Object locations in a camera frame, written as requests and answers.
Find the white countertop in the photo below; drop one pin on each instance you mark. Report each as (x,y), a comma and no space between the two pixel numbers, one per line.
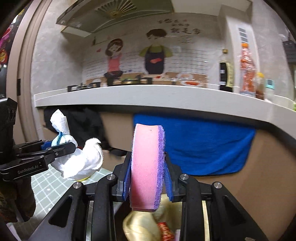
(161,97)

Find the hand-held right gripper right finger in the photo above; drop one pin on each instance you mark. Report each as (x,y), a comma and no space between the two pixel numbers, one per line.
(167,185)

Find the pink and purple sponge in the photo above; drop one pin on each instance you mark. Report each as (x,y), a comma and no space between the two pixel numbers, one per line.
(143,166)

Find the black cloth bag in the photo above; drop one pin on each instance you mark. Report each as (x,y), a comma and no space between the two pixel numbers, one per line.
(85,125)

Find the black wall rack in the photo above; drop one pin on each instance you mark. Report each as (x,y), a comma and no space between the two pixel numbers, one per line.
(291,51)

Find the small jar with yellow lid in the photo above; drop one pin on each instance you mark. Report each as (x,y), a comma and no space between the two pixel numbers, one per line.
(260,90)

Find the person's left forearm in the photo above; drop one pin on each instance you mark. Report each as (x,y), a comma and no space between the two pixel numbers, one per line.
(18,199)

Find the white vent grille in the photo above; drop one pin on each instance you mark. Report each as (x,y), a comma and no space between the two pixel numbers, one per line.
(242,34)

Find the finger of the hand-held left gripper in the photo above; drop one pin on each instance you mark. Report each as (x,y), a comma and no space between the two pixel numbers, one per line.
(46,144)
(61,149)

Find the festive window sticker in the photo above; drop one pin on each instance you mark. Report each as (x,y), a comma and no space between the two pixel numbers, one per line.
(4,53)

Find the blue towel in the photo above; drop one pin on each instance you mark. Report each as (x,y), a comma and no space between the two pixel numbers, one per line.
(196,143)

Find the dark soy sauce bottle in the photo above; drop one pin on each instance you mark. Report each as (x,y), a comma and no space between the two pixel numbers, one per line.
(225,74)

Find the range hood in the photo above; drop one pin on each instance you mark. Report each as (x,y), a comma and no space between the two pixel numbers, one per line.
(104,16)

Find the chili bottle with orange cap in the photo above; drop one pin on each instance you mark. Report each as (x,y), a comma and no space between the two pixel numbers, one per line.
(247,74)

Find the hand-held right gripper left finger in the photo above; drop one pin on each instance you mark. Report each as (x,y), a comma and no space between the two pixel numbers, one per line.
(126,178)

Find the black gas stove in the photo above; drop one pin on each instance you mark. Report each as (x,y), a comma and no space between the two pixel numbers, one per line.
(81,87)

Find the yellow plastic bin liner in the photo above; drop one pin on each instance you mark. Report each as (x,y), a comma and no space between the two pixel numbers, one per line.
(138,222)

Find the cartoon wall poster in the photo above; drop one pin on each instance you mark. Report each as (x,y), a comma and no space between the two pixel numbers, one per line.
(129,64)

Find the small teal container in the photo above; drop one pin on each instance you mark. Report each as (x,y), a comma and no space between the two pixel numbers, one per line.
(270,84)

